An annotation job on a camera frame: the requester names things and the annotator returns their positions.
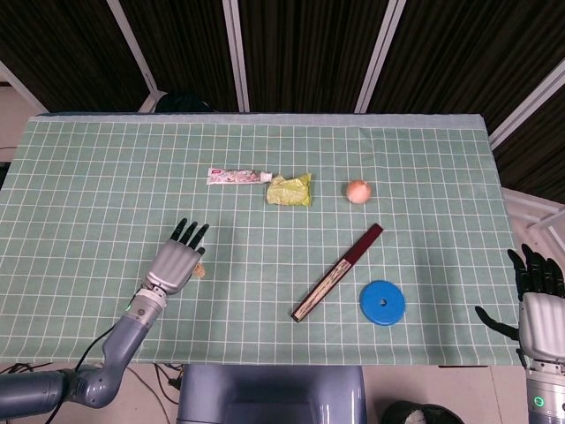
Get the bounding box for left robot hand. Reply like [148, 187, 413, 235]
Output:
[144, 218, 211, 296]

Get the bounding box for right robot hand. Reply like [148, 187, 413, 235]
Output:
[474, 243, 565, 366]

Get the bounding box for green grid tablecloth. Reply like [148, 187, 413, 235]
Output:
[0, 113, 522, 367]

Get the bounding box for white pink toothpaste tube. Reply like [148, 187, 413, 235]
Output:
[206, 166, 274, 186]

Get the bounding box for white metal rack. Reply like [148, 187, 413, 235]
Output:
[501, 187, 565, 261]

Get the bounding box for yellow-green snack bag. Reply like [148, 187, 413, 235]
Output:
[265, 171, 313, 208]

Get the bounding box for blue-grey robot torso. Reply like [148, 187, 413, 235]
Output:
[176, 364, 368, 424]

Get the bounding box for dark red folding fan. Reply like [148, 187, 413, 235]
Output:
[290, 223, 384, 322]

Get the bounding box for black chair back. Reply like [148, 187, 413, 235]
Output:
[154, 91, 216, 114]

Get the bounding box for blue disc with hole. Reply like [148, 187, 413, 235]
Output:
[358, 279, 407, 328]

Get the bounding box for black waste bin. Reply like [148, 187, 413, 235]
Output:
[380, 400, 465, 424]

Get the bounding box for onion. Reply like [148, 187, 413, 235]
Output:
[345, 179, 373, 204]

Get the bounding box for floor cable cluster with plug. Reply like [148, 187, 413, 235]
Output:
[132, 362, 183, 424]

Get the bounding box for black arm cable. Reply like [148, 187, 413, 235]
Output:
[48, 304, 133, 424]

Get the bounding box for black floor cable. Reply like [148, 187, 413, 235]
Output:
[0, 361, 50, 376]

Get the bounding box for white partition frame post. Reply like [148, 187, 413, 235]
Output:
[0, 59, 49, 115]
[487, 57, 565, 150]
[105, 0, 160, 111]
[354, 0, 407, 114]
[222, 0, 251, 112]

